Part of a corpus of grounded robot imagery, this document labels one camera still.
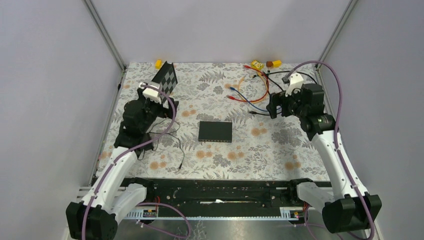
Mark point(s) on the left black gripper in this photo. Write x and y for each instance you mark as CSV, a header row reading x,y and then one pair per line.
x,y
164,112

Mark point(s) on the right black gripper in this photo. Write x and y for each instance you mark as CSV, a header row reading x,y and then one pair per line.
x,y
275,98

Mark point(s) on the black power adapter with cord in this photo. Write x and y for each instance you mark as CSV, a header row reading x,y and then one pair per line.
x,y
167,154

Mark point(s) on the black network switch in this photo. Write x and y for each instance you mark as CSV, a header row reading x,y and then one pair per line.
x,y
215,131

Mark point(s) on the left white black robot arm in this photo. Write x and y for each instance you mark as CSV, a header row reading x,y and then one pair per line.
x,y
98,214

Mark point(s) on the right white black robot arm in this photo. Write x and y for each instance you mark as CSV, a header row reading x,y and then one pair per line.
x,y
350,207

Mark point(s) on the black white checkerboard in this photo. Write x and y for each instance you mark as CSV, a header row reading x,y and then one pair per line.
x,y
167,78

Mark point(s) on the yellow rectangular block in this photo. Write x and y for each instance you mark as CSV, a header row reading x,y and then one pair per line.
x,y
276,63

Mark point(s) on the yellow owl toy block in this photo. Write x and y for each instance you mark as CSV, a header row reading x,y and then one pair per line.
x,y
257,65

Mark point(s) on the floral patterned table mat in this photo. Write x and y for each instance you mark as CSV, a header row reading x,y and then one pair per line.
x,y
261,149

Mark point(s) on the small yellow block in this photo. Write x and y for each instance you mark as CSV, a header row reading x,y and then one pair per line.
x,y
158,64

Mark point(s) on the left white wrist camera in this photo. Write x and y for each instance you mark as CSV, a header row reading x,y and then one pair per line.
x,y
150,91

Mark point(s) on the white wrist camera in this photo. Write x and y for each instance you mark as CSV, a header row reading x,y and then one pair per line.
x,y
150,91
295,84

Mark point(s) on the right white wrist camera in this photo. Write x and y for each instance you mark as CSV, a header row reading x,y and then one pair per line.
x,y
295,84

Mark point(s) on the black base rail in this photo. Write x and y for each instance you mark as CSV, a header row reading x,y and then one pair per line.
x,y
217,198

